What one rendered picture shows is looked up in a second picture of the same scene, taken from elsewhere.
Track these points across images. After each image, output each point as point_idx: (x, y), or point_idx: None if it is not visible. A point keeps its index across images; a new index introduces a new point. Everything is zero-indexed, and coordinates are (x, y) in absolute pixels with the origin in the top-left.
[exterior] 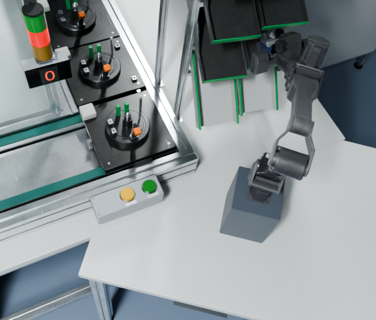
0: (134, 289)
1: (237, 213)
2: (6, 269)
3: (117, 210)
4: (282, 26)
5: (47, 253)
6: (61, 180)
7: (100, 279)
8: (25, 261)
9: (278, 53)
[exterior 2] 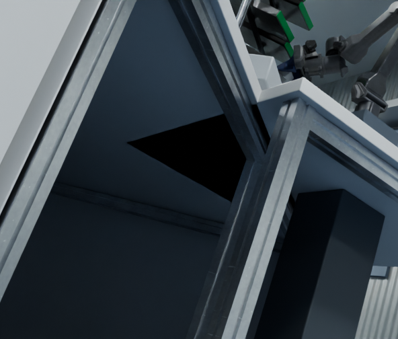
0: (364, 124)
1: (370, 120)
2: (230, 8)
3: (278, 73)
4: (292, 54)
5: (247, 50)
6: None
7: (327, 95)
8: (239, 28)
9: (307, 54)
